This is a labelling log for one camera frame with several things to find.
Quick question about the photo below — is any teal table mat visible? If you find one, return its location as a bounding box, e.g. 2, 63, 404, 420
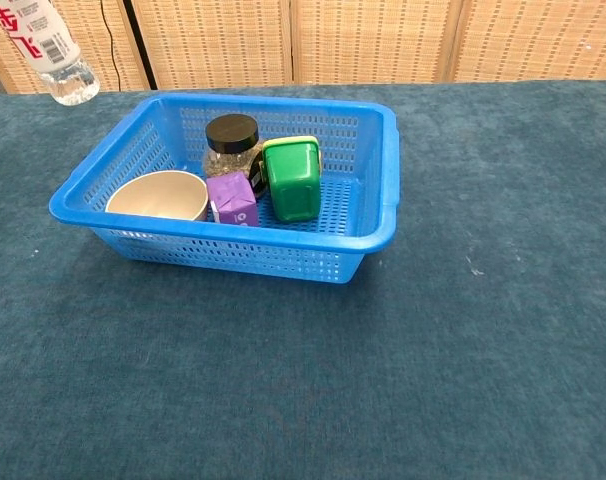
0, 79, 606, 480

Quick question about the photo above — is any beige bowl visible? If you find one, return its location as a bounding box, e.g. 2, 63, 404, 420
105, 169, 210, 222

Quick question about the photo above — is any glass jar with black lid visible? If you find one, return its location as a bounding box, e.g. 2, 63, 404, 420
202, 113, 267, 199

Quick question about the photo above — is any green container with yellow lid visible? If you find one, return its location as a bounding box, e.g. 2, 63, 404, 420
260, 135, 325, 223

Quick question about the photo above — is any blue plastic perforated basket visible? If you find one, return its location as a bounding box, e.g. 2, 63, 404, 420
48, 92, 401, 285

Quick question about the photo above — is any bamboo folding screen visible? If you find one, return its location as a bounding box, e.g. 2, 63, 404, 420
0, 0, 606, 96

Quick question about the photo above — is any thin black hanging cable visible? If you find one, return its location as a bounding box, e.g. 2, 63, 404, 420
98, 0, 124, 91

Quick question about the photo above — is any clear plastic water bottle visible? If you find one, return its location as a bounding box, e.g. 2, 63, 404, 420
0, 0, 101, 107

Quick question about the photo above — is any purple carton box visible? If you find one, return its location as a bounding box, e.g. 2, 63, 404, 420
205, 171, 260, 227

